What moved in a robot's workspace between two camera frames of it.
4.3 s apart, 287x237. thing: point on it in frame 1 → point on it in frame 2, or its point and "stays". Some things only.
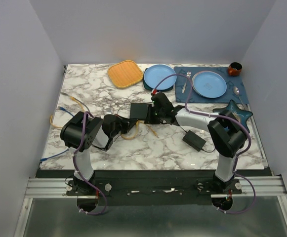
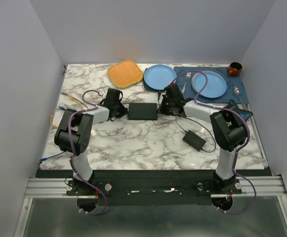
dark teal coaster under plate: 147,88 stays
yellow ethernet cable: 74,98 stays
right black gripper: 150,120 → 161,109
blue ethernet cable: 62,109 stays
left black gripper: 125,123 → 124,111
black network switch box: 139,110 stays
